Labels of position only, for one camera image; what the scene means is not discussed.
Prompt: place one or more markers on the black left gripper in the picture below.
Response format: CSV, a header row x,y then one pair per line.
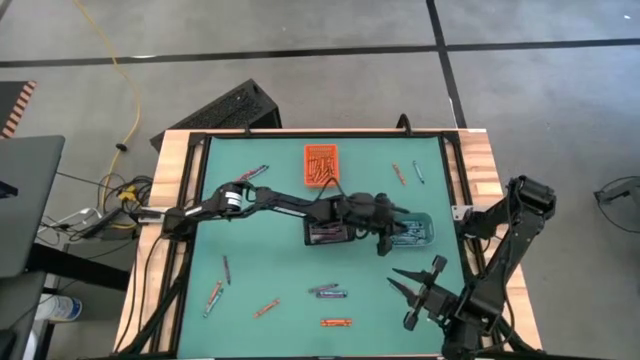
x,y
385,245

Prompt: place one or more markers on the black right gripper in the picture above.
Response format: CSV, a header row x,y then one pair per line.
x,y
437,265

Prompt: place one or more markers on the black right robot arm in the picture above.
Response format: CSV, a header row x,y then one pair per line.
x,y
505,260

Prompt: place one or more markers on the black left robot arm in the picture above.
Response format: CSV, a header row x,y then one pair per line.
x,y
280,202

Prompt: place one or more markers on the teal plastic bin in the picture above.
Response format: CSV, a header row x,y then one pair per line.
x,y
430,240

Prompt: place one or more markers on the black mesh basket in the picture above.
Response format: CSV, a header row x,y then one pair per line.
x,y
330,242

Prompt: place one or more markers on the orange plastic basket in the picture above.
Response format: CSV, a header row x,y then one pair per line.
x,y
321,149

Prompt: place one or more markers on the green table mat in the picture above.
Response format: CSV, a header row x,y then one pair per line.
x,y
280,325

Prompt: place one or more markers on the black keyboard-like crate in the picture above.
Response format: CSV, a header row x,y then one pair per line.
x,y
225,107

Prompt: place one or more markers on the black power strip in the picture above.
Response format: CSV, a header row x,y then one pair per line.
x,y
102,226

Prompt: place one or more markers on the black desk leg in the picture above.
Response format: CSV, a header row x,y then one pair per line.
x,y
75,267

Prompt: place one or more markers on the clear plastic water bottle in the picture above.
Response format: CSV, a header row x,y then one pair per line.
x,y
60,307

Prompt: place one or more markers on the grey side desk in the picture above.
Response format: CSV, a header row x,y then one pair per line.
x,y
30,200

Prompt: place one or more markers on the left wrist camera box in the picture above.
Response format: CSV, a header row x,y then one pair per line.
x,y
364,207

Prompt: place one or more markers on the black table frame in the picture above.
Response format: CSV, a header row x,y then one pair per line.
x,y
325,134

